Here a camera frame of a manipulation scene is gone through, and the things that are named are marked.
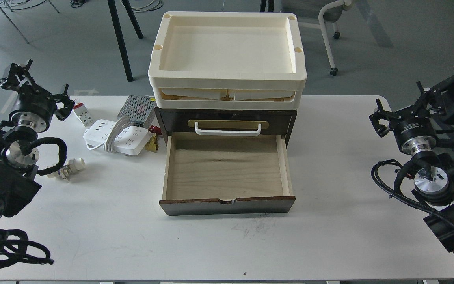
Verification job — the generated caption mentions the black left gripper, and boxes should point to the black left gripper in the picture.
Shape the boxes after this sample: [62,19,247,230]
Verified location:
[0,59,74,133]

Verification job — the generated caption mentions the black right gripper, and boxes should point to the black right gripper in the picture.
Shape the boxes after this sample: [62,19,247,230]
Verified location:
[369,81,447,155]

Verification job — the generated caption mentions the white power strip with cable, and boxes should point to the white power strip with cable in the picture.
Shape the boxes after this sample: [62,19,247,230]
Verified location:
[83,119,151,156]

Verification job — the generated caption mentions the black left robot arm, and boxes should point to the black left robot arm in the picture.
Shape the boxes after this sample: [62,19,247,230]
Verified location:
[0,59,74,269]

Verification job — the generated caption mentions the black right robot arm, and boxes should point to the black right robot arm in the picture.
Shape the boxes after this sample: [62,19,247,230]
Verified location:
[369,75,454,252]

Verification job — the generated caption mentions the white red circuit breaker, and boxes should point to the white red circuit breaker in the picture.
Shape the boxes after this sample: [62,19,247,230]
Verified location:
[73,102,93,127]

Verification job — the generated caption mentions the white plastic pipe fitting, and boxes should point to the white plastic pipe fitting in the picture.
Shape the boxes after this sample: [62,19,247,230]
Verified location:
[47,158,86,182]

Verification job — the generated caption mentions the grey metal chair legs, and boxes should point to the grey metal chair legs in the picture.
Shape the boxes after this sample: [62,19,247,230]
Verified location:
[0,0,61,44]

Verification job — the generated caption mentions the metal mesh power supply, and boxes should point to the metal mesh power supply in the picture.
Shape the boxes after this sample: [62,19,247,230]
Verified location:
[117,95,156,129]

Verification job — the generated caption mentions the black table legs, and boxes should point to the black table legs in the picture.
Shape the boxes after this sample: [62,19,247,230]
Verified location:
[107,0,145,82]

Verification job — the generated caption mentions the white office chair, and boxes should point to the white office chair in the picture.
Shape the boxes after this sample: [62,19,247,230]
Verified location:
[260,0,354,76]

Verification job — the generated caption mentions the cream plastic stacked tray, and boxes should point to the cream plastic stacked tray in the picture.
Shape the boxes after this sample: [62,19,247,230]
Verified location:
[148,11,307,111]

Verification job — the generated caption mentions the open wooden drawer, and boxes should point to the open wooden drawer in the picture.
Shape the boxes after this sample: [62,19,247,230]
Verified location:
[159,132,296,216]

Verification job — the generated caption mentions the brass valve red handle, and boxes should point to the brass valve red handle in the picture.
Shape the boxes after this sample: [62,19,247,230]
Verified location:
[144,125,162,153]

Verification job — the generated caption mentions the white drawer handle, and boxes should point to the white drawer handle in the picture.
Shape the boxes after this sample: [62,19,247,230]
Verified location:
[194,122,262,137]

